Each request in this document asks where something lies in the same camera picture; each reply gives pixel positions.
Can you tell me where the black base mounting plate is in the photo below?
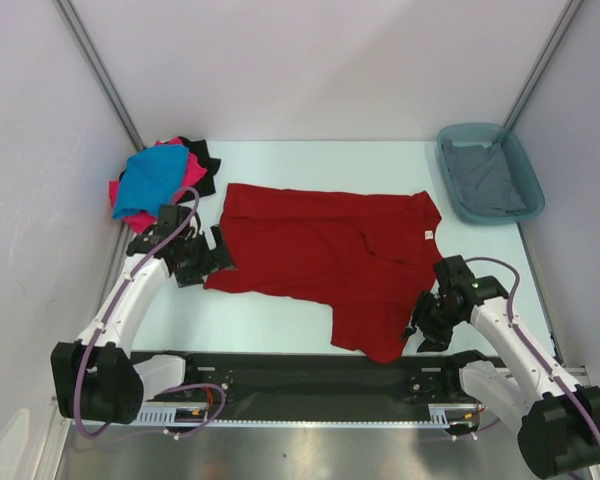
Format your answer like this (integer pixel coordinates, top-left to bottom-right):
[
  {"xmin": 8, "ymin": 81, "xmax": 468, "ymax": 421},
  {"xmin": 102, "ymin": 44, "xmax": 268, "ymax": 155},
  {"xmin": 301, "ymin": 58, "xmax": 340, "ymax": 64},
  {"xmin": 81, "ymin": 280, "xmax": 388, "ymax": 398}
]
[{"xmin": 79, "ymin": 351, "xmax": 531, "ymax": 422}]

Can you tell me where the right aluminium corner post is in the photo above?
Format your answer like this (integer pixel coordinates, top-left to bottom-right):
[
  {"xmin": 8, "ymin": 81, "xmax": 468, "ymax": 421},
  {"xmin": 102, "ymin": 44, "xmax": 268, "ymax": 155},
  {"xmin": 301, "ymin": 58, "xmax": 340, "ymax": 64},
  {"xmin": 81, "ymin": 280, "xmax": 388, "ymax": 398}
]
[{"xmin": 503, "ymin": 0, "xmax": 585, "ymax": 130}]

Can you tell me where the left aluminium corner post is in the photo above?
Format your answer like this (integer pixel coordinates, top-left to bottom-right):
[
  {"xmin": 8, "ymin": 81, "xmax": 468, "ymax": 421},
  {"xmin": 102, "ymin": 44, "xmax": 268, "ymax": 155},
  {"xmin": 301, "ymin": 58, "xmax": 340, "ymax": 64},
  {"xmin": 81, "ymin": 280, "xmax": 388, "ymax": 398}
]
[{"xmin": 52, "ymin": 0, "xmax": 145, "ymax": 151}]

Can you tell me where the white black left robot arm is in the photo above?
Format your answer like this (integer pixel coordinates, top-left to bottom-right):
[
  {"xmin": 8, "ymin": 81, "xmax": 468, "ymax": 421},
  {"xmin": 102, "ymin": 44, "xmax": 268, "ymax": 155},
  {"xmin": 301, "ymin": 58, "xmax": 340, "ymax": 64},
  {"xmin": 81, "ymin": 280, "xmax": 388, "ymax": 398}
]
[{"xmin": 51, "ymin": 205, "xmax": 234, "ymax": 424}]

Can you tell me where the teal plastic basket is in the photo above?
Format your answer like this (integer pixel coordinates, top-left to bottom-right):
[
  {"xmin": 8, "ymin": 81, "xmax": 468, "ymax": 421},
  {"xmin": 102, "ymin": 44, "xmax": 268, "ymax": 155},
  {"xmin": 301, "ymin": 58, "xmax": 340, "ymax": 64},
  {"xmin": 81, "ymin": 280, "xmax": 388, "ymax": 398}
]
[{"xmin": 436, "ymin": 123, "xmax": 545, "ymax": 226}]

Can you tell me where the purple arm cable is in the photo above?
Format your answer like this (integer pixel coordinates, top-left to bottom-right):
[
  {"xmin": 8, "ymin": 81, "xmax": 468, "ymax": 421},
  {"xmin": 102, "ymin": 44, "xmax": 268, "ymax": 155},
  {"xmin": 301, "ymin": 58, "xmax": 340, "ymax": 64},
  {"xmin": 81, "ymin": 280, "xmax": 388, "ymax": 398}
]
[
  {"xmin": 72, "ymin": 187, "xmax": 227, "ymax": 451},
  {"xmin": 449, "ymin": 256, "xmax": 600, "ymax": 480}
]

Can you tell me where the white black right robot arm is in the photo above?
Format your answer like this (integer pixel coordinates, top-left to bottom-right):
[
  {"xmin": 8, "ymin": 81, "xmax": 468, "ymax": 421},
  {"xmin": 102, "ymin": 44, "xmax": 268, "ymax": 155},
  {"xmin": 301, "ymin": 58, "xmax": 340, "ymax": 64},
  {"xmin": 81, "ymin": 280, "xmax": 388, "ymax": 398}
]
[{"xmin": 403, "ymin": 256, "xmax": 600, "ymax": 479}]

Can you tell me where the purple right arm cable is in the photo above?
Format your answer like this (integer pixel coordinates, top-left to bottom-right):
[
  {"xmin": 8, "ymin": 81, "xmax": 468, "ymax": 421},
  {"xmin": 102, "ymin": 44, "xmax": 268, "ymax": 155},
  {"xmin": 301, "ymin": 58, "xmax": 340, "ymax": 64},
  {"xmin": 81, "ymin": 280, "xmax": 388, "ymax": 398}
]
[{"xmin": 449, "ymin": 256, "xmax": 600, "ymax": 480}]

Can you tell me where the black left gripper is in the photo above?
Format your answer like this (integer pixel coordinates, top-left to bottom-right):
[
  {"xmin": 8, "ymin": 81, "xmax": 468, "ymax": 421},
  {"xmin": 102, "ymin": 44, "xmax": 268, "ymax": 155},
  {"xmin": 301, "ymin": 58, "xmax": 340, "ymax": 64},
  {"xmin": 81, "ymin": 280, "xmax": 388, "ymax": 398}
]
[{"xmin": 175, "ymin": 225, "xmax": 236, "ymax": 287}]

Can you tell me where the aluminium corner post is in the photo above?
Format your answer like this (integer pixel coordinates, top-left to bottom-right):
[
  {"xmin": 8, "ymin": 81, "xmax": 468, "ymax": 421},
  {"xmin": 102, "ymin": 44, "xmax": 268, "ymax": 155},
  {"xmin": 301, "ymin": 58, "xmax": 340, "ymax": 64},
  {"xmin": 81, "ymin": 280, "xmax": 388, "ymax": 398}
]
[
  {"xmin": 52, "ymin": 0, "xmax": 145, "ymax": 151},
  {"xmin": 503, "ymin": 0, "xmax": 585, "ymax": 130}
]

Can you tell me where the aluminium front frame rail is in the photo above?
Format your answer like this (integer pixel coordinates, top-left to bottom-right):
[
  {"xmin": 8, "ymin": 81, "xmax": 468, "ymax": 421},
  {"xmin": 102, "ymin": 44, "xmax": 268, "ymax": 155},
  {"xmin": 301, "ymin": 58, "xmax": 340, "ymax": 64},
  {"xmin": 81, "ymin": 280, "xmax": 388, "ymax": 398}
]
[{"xmin": 49, "ymin": 364, "xmax": 589, "ymax": 407}]

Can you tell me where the grey t shirt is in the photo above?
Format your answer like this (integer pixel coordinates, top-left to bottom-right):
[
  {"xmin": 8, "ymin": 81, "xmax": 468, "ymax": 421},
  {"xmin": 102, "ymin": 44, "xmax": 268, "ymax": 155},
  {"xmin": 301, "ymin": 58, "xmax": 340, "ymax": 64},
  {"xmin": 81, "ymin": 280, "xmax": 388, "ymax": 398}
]
[{"xmin": 442, "ymin": 141, "xmax": 526, "ymax": 216}]

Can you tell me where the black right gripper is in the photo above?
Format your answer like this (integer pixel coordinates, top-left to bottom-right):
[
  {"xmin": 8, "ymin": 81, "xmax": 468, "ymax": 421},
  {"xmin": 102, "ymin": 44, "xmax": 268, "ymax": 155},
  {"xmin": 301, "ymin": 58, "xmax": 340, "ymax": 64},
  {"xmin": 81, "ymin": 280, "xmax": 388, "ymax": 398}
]
[{"xmin": 398, "ymin": 289, "xmax": 464, "ymax": 352}]

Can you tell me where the black folded t shirt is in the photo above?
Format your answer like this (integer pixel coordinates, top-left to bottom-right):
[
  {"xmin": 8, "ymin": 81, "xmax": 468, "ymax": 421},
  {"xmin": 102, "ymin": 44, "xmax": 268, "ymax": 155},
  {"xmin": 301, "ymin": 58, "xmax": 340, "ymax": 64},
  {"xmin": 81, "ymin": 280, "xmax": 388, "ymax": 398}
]
[{"xmin": 118, "ymin": 135, "xmax": 222, "ymax": 206}]

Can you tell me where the blue t shirt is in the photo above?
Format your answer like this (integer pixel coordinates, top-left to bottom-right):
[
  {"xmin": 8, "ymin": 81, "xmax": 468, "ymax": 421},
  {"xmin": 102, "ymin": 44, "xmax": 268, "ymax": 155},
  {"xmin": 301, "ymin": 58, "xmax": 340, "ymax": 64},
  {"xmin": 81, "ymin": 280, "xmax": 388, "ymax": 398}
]
[{"xmin": 110, "ymin": 145, "xmax": 189, "ymax": 219}]

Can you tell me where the red t shirt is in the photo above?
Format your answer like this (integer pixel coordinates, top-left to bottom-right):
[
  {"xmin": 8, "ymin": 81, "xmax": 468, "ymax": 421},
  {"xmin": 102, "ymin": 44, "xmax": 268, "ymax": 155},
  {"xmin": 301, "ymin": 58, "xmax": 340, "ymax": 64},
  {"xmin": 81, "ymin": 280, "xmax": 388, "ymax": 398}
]
[{"xmin": 205, "ymin": 183, "xmax": 442, "ymax": 364}]

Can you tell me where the grey slotted cable duct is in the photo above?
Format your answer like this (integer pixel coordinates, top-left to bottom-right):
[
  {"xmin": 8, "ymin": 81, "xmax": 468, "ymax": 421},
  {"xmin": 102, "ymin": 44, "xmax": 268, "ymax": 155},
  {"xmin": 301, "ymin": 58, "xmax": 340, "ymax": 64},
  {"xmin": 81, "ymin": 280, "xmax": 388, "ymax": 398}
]
[{"xmin": 132, "ymin": 404, "xmax": 479, "ymax": 429}]

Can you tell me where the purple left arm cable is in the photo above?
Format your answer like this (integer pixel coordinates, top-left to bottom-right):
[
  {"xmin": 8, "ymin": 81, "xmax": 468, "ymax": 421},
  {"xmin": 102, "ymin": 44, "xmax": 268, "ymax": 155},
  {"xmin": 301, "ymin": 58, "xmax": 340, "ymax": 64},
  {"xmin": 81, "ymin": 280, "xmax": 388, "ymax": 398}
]
[{"xmin": 72, "ymin": 187, "xmax": 227, "ymax": 451}]

